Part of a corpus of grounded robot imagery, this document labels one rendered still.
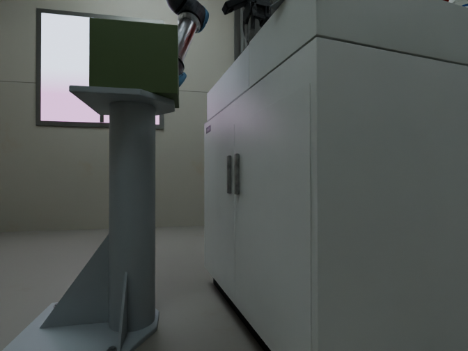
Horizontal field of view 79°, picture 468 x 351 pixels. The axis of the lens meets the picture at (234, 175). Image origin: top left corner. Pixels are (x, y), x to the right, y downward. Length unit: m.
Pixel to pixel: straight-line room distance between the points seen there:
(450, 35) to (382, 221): 0.49
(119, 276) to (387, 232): 0.83
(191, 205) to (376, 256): 2.70
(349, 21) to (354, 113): 0.19
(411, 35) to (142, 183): 0.87
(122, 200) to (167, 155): 2.23
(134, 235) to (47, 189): 2.52
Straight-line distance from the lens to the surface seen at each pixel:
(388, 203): 0.70
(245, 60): 0.99
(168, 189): 3.22
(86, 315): 1.24
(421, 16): 0.87
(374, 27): 0.75
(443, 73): 0.88
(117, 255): 1.07
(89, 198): 3.36
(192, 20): 1.54
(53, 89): 3.57
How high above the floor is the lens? 0.53
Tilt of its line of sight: 1 degrees up
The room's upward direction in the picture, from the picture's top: straight up
